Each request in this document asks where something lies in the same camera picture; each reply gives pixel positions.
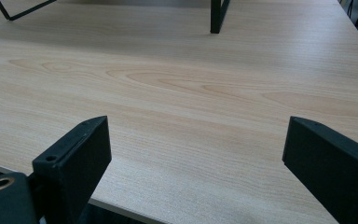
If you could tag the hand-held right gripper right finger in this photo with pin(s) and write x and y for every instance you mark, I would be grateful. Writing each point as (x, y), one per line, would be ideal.
(335, 165)

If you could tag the black metal stand leg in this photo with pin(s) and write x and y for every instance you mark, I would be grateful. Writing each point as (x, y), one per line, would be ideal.
(217, 15)

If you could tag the black metal stand frame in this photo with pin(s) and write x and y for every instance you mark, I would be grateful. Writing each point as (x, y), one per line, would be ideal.
(21, 12)

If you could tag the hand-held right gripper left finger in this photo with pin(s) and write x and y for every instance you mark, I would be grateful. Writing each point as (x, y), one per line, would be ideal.
(74, 161)

